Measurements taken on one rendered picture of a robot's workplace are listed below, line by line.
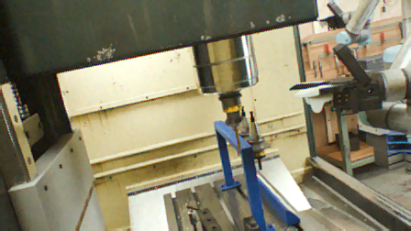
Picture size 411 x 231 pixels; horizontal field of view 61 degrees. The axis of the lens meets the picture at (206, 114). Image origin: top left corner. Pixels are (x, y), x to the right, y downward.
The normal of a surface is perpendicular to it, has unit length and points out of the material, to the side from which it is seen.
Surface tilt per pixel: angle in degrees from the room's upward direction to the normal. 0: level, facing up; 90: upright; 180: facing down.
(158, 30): 90
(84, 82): 90
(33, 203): 90
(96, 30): 90
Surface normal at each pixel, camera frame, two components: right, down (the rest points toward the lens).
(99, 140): 0.20, 0.15
